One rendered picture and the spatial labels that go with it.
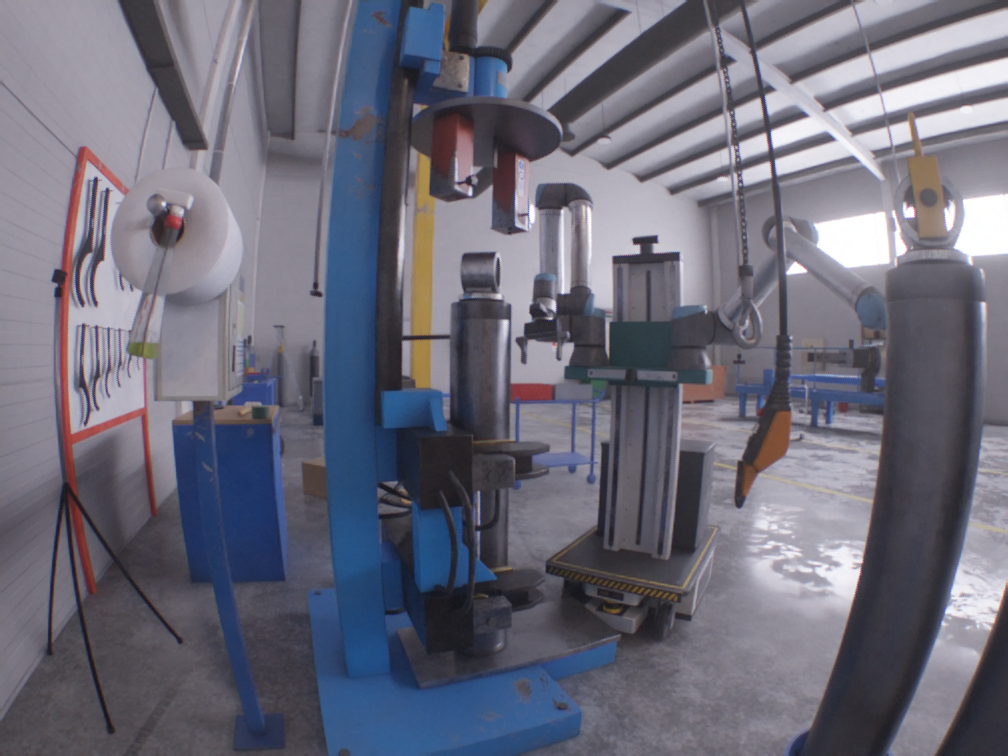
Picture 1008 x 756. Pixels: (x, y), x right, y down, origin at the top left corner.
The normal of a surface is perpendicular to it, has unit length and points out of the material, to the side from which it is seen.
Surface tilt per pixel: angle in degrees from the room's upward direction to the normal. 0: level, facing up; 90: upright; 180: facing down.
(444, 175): 90
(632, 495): 90
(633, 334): 90
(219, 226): 90
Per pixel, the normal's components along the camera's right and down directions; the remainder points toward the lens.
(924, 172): -0.73, 0.03
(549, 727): 0.40, 0.05
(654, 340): -0.56, 0.04
